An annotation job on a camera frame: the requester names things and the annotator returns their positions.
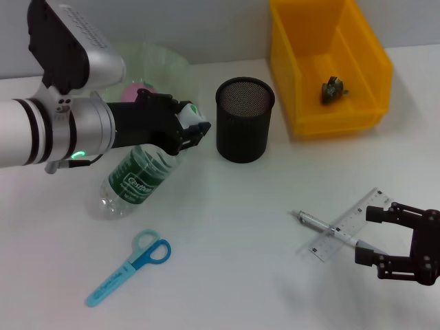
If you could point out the black mesh pen holder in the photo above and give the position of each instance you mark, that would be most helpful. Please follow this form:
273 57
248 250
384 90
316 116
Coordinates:
242 134

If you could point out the clear plastic ruler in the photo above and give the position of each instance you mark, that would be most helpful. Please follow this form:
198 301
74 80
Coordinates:
326 245

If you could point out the grey white pen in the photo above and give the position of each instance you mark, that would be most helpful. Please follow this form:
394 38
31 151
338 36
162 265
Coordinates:
316 223

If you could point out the green plastic wrapper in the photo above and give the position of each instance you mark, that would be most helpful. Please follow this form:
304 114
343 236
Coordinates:
331 91

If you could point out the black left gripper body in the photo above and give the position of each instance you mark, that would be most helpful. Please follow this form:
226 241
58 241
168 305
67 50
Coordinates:
144 120

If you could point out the clear green-label water bottle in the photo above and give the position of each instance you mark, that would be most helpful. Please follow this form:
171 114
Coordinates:
134 182

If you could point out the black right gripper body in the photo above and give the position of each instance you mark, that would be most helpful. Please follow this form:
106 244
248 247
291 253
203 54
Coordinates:
428 247

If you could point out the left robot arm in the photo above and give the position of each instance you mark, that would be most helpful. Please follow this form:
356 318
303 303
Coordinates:
41 134

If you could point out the translucent green fruit plate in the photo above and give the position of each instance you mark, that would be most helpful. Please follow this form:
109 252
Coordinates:
161 68

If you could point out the pink toy peach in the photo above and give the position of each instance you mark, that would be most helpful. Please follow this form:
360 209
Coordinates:
132 93

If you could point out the yellow plastic bin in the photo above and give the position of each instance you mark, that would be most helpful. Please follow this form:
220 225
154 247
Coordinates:
361 113

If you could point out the blue cyan scissors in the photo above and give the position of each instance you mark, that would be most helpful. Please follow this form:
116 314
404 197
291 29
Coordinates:
110 285

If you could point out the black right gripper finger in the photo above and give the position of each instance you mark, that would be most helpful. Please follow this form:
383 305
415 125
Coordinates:
398 214
392 266

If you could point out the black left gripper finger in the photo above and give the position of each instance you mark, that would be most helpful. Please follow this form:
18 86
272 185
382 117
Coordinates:
196 135
182 104

